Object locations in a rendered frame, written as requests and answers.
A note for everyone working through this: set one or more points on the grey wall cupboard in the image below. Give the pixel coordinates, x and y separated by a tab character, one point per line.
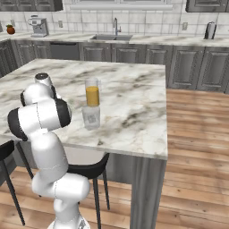
29	4
207	5

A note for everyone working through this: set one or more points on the grey kitchen island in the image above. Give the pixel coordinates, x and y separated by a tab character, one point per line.
149	193

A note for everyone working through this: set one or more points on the grey side cupboard run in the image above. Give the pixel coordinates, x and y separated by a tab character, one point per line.
6	58

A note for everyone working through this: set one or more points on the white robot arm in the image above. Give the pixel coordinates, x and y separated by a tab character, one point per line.
47	155

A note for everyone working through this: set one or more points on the grey base cupboard run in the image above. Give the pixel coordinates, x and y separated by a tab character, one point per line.
184	67

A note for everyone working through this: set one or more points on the white wall outlet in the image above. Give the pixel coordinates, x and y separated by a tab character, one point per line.
61	24
12	23
185	26

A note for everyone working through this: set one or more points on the silver coffee machine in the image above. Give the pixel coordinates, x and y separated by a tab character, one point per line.
40	27

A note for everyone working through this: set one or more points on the white window sill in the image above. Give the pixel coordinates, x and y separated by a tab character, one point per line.
120	6

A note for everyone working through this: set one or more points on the steel sink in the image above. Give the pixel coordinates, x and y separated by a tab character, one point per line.
110	37

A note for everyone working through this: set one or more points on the chrome tap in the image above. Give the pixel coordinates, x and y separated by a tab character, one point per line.
115	27

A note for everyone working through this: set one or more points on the black bar stool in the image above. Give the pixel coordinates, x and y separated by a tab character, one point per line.
6	150
89	170

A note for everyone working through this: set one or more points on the dark grey dishwasher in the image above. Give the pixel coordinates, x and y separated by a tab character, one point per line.
64	51

